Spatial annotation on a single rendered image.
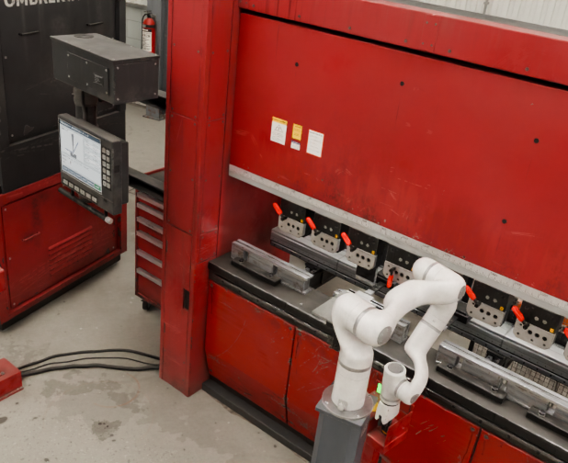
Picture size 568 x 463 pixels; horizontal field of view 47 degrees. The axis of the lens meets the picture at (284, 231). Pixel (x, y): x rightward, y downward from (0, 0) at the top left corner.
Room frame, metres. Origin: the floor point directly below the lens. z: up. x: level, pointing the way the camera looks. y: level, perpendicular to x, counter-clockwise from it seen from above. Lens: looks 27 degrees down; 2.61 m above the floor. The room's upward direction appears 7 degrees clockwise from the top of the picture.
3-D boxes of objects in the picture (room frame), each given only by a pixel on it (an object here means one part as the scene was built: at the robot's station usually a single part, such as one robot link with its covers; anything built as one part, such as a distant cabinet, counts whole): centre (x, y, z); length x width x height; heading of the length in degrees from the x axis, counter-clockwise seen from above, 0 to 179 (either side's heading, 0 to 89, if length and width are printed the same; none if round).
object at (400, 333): (2.59, -0.44, 0.92); 0.39 x 0.06 x 0.10; 54
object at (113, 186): (2.86, 0.92, 1.42); 0.45 x 0.12 x 0.36; 50
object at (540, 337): (2.17, -1.03, 1.26); 0.15 x 0.09 x 0.17; 54
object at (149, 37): (7.85, 1.87, 1.04); 0.18 x 0.17 x 0.56; 66
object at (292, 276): (2.94, 0.05, 0.92); 0.50 x 0.06 x 0.10; 54
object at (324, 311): (2.50, -0.31, 1.00); 0.26 x 0.18 x 0.01; 144
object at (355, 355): (1.90, -0.28, 1.30); 0.19 x 0.12 x 0.24; 41
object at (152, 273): (3.78, 0.62, 0.50); 0.50 x 0.50 x 1.00; 54
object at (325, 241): (2.75, -0.22, 1.26); 0.15 x 0.09 x 0.17; 54
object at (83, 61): (2.96, 0.91, 1.53); 0.51 x 0.25 x 0.85; 50
